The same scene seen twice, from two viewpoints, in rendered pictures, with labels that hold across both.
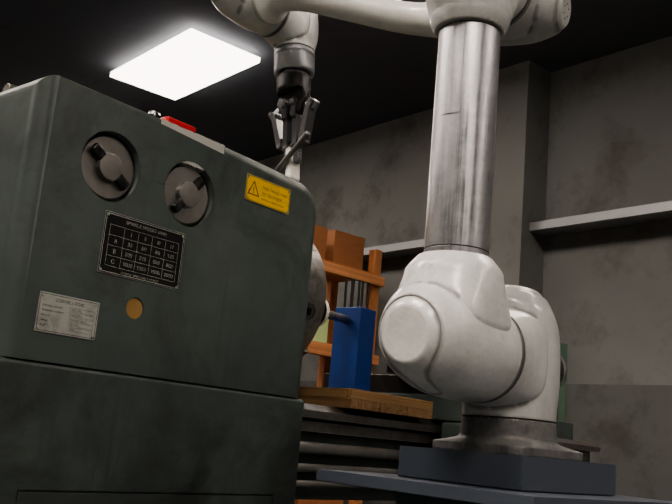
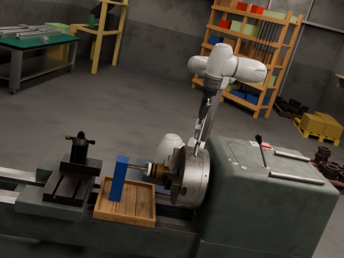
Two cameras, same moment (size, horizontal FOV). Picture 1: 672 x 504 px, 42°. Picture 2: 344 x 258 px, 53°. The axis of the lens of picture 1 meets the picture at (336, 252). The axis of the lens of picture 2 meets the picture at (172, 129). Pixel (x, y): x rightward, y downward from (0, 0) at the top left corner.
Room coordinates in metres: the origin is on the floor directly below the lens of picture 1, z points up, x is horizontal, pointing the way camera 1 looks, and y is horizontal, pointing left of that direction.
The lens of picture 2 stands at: (3.13, 1.13, 1.87)
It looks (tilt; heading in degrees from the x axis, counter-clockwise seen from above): 19 degrees down; 221
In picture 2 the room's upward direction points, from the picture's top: 14 degrees clockwise
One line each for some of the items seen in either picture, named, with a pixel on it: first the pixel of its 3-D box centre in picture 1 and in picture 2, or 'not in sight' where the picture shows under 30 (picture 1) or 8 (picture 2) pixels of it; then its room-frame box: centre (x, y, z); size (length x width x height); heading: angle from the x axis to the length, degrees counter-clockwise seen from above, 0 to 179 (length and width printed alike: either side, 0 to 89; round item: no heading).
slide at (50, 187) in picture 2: (410, 387); (72, 177); (2.25, -0.22, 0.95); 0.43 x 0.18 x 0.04; 50
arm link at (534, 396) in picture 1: (508, 352); (170, 149); (1.47, -0.30, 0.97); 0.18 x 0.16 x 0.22; 140
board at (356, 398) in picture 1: (330, 401); (126, 199); (2.04, -0.02, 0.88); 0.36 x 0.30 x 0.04; 50
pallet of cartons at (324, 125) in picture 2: not in sight; (317, 125); (-4.67, -1.53, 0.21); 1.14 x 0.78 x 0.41; 40
